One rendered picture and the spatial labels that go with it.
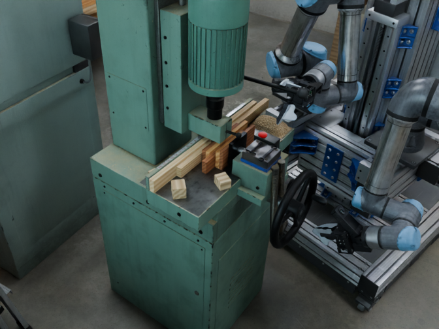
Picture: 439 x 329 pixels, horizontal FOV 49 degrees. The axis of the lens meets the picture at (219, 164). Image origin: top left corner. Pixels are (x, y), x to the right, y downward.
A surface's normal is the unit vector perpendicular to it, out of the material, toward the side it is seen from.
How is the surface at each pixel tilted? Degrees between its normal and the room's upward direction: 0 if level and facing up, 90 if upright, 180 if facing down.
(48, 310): 0
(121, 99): 90
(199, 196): 0
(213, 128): 90
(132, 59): 90
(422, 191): 0
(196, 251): 90
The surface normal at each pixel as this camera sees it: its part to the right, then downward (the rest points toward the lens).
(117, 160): 0.04, -0.78
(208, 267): -0.58, 0.49
